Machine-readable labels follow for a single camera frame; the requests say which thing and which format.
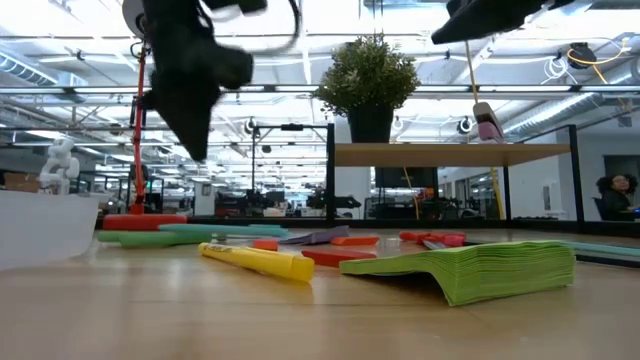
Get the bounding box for red desk lamp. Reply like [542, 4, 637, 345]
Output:
[103, 0, 188, 232]

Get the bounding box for white robot figure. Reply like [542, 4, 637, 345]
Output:
[38, 137, 81, 196]

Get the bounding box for ceiling cable reel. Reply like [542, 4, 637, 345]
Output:
[566, 41, 600, 70]

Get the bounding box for red eraser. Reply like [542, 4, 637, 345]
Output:
[301, 248, 378, 269]

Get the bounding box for yellow highlighter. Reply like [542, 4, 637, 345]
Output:
[198, 242, 316, 283]

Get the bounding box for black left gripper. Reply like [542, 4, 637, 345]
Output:
[141, 0, 255, 163]

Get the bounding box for red handled scissors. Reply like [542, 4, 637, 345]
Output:
[398, 230, 468, 251]

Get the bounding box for teal marker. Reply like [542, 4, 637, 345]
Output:
[158, 223, 292, 239]

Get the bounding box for wooden shelf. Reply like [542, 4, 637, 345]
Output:
[334, 143, 572, 168]

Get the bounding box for clear plastic box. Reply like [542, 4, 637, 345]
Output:
[0, 188, 101, 272]

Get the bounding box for yellow hanging cable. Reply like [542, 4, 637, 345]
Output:
[463, 39, 506, 221]

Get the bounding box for pale blue sticky note pad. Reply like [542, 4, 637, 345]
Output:
[278, 225, 351, 246]

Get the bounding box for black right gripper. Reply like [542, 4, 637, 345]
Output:
[430, 0, 576, 46]

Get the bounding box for cardboard box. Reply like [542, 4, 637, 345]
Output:
[2, 172, 42, 194]

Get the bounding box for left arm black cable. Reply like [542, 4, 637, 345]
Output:
[257, 0, 303, 55]

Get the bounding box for person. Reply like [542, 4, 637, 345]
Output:
[594, 173, 640, 222]

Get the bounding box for green marker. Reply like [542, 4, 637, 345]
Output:
[97, 229, 215, 249]

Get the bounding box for green potted plant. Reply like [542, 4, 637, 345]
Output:
[312, 33, 421, 145]

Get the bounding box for green sticky note pad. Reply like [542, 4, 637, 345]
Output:
[339, 240, 577, 308]

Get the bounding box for black monitor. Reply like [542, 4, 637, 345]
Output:
[374, 166, 440, 190]

